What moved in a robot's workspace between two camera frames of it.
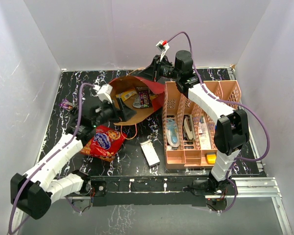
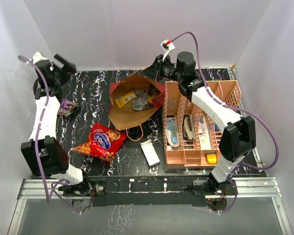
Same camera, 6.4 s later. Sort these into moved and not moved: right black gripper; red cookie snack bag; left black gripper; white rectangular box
Moved: left black gripper
Not moved: white rectangular box; red cookie snack bag; right black gripper
